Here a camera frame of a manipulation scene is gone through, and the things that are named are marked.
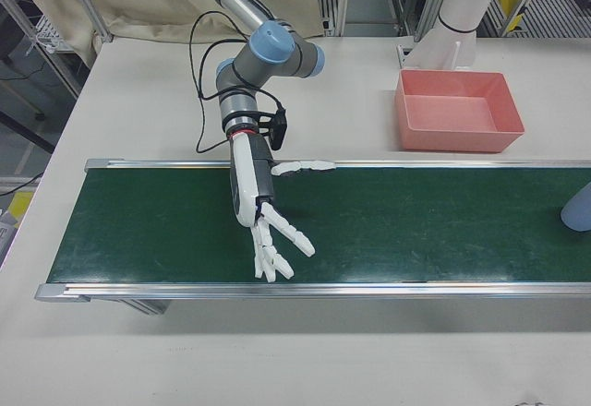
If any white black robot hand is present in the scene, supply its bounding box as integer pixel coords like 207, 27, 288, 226
229, 131, 337, 283

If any light blue plastic cup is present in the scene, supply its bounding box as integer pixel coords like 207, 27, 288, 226
561, 188, 591, 233

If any pink plastic box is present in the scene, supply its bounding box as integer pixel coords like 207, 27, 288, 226
394, 68, 526, 153

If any green conveyor belt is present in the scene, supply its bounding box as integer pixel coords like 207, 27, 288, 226
34, 157, 591, 317

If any beige cloth curtain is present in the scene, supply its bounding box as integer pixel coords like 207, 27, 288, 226
13, 0, 324, 73

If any white column stand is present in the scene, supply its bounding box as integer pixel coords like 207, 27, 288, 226
395, 22, 476, 73

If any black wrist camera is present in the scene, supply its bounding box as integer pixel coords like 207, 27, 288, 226
257, 108, 289, 151

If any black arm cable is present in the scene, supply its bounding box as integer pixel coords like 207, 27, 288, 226
189, 8, 274, 154

